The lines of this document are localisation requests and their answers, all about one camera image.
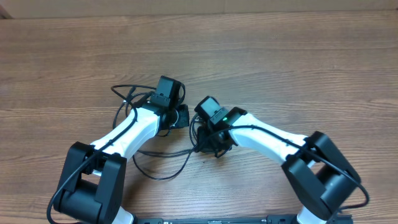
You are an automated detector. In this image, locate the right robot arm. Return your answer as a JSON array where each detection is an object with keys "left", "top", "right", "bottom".
[{"left": 194, "top": 96, "right": 362, "bottom": 223}]

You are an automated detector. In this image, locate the thin black USB cable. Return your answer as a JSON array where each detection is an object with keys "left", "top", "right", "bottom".
[{"left": 124, "top": 86, "right": 200, "bottom": 181}]

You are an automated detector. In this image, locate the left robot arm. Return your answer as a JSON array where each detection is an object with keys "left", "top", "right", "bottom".
[{"left": 46, "top": 76, "right": 189, "bottom": 224}]

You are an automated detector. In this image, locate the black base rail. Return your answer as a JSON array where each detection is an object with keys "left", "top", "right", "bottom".
[{"left": 77, "top": 213, "right": 354, "bottom": 224}]

